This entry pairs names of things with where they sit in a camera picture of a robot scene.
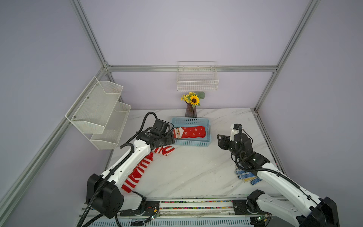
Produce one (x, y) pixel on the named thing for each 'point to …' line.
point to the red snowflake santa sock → (180, 132)
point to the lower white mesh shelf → (108, 139)
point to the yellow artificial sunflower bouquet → (193, 98)
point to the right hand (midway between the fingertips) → (222, 138)
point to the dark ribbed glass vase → (190, 112)
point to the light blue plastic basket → (203, 141)
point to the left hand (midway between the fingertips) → (167, 141)
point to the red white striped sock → (134, 175)
